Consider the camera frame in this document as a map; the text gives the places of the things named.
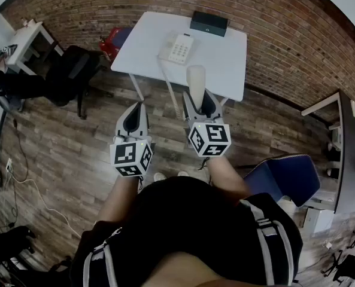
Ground person's right forearm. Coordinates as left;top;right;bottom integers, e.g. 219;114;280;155
207;155;252;203

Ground person's black striped shirt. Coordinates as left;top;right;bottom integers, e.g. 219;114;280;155
69;175;304;287

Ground white side table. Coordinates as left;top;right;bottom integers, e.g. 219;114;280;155
5;19;65;76

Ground black rectangular box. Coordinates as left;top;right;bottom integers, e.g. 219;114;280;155
189;10;229;38

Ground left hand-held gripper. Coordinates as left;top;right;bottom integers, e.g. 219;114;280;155
110;102;154;178

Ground black office chair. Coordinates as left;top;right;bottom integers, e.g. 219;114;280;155
44;44;114;120

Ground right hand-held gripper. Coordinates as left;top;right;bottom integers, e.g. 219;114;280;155
181;88;232;158

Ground white floor cable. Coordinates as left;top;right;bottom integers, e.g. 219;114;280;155
3;169;82;239

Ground white telephone handset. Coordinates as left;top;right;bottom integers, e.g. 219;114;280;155
186;65;207;114

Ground person's left forearm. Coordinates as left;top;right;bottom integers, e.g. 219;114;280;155
99;174;139;224

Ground black desk with white frame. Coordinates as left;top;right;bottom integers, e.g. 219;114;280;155
301;89;355;215

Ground beige telephone base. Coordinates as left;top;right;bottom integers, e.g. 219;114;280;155
158;32;195;67

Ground blue chair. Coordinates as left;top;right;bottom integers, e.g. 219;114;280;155
243;154;321;208

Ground black tripod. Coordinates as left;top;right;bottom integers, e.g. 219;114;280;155
320;249;355;282

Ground white cardboard box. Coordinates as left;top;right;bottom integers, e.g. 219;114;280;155
302;207;335;236

